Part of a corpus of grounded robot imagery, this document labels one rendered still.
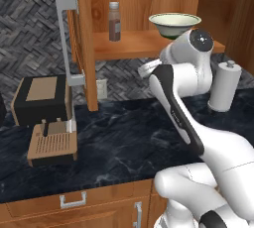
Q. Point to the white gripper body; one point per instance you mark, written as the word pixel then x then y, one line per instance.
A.
pixel 149 67

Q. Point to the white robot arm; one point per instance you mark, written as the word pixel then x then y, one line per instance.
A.
pixel 195 73

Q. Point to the brown cinnamon bottle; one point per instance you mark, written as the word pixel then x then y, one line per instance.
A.
pixel 114 23

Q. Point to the wooden cabinet door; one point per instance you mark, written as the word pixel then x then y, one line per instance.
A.
pixel 241 17
pixel 84 23

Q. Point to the white bowl with green rim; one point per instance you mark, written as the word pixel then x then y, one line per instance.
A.
pixel 173 23

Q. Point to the white paper towel roll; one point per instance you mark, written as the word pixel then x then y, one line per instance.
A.
pixel 225 88

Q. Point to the black and tan coffee machine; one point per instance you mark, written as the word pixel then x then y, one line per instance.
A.
pixel 39 106

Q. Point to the wooden drawer front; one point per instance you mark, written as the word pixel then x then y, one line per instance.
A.
pixel 109 194

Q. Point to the white wall outlet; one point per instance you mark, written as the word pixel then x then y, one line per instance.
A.
pixel 102 89

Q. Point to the wooden wall cabinet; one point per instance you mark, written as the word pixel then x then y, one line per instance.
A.
pixel 145 4

